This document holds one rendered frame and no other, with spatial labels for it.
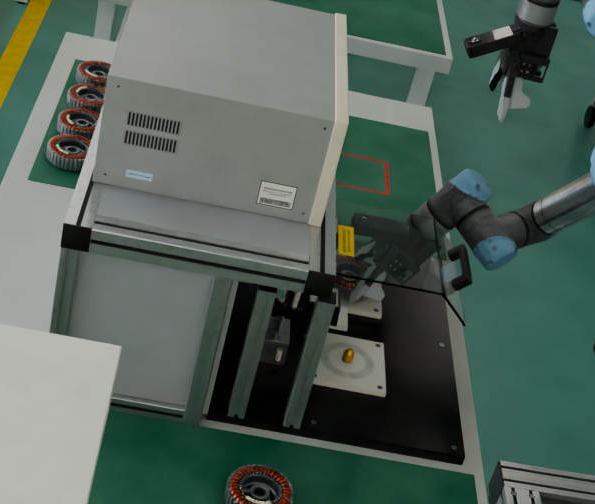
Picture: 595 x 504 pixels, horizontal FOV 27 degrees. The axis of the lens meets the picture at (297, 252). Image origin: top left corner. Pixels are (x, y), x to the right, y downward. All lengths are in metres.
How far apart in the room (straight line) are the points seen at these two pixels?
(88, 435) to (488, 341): 2.57
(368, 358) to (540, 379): 1.53
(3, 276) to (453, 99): 3.19
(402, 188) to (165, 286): 1.12
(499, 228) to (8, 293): 0.95
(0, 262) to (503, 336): 1.94
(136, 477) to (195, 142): 0.56
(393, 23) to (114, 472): 2.18
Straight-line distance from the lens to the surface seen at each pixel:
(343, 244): 2.18
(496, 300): 4.15
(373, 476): 2.22
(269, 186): 2.08
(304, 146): 2.04
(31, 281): 2.48
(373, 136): 3.24
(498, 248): 2.41
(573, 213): 2.43
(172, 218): 2.05
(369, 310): 2.54
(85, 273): 2.06
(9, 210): 2.67
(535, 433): 3.67
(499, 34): 2.55
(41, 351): 1.61
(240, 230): 2.06
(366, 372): 2.38
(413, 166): 3.16
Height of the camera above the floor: 2.23
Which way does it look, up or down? 33 degrees down
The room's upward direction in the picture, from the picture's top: 15 degrees clockwise
